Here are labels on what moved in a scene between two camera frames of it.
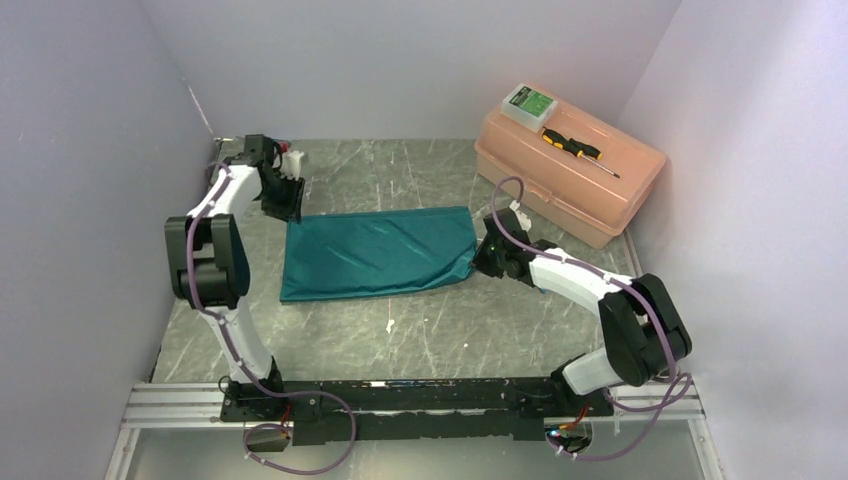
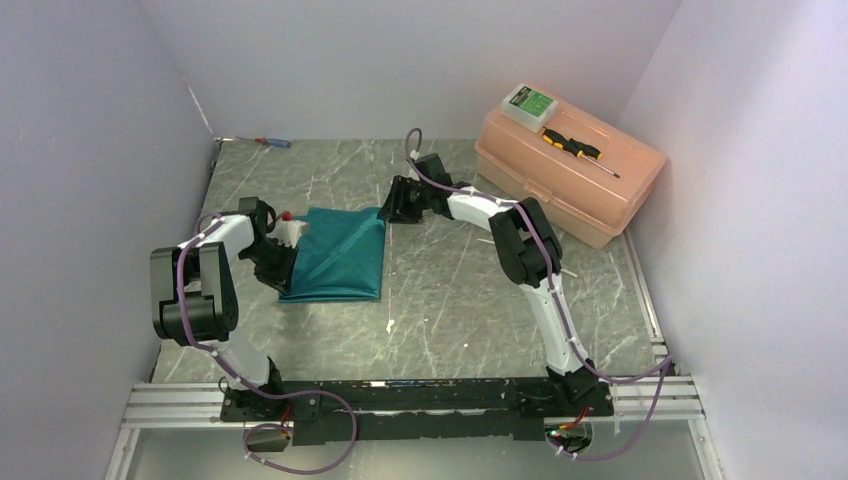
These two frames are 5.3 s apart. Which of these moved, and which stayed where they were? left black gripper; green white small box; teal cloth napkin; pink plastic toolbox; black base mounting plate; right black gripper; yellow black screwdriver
Moved: teal cloth napkin; right black gripper; left black gripper
Stayed: yellow black screwdriver; green white small box; black base mounting plate; pink plastic toolbox
